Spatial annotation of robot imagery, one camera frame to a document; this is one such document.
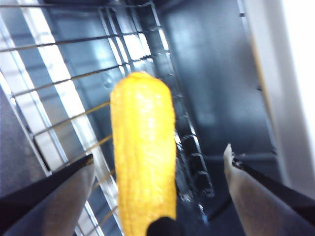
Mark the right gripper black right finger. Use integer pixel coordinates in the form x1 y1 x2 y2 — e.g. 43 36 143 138
223 143 315 236

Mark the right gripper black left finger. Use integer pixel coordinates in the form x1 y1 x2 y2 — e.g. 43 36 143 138
0 153 96 236

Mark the yellow corn cob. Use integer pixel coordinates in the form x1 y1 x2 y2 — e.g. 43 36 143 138
110 71 178 236

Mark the white Toshiba toaster oven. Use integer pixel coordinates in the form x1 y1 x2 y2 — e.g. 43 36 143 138
0 0 315 236

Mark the chrome wire oven rack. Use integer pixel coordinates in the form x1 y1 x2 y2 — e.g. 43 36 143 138
0 1 215 236

